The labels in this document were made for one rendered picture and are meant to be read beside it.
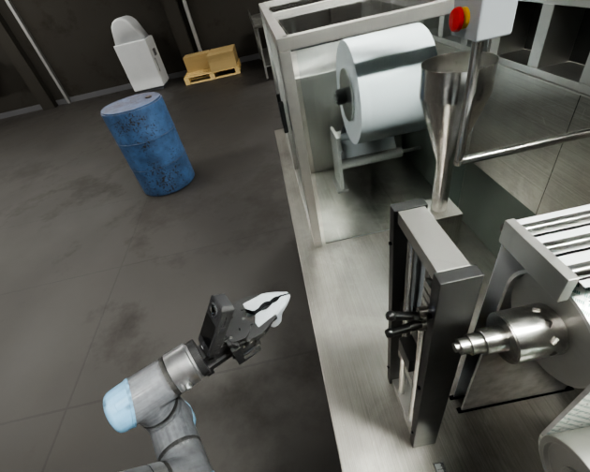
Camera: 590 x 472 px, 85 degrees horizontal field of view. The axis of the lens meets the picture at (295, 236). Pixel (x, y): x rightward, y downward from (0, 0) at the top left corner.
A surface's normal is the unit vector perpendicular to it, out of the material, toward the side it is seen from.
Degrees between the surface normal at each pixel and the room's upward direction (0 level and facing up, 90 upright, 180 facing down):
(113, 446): 0
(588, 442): 33
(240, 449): 0
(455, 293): 90
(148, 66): 90
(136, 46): 90
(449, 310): 90
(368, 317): 0
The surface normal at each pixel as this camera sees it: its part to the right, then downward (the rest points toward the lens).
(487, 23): 0.13, 0.62
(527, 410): -0.18, -0.75
